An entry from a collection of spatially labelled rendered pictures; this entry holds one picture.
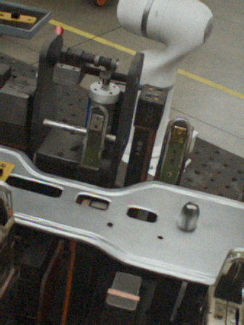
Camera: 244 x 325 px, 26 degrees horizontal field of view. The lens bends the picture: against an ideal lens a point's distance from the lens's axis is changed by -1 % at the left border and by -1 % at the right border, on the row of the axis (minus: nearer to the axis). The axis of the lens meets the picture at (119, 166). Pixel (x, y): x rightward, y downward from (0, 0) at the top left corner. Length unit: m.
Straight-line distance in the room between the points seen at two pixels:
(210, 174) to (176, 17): 0.54
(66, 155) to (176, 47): 0.38
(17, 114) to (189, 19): 0.45
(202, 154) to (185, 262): 0.87
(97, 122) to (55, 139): 0.17
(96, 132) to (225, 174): 0.70
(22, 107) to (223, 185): 0.73
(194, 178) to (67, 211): 0.73
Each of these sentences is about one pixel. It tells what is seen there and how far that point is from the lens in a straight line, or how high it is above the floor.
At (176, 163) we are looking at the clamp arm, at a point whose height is 1.03.
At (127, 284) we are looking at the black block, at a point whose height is 0.99.
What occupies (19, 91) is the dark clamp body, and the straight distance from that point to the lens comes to 1.07.
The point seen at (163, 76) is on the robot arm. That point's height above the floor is 1.02.
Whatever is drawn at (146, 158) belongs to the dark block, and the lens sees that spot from 1.08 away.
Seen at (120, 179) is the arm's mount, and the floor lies 0.72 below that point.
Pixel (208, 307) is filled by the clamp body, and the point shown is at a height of 1.04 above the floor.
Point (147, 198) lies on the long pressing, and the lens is 0.96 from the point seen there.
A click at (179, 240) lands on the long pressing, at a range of 0.89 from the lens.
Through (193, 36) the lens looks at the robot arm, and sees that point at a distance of 1.27.
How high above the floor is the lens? 1.58
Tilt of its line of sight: 35 degrees down
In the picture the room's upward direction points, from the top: 10 degrees clockwise
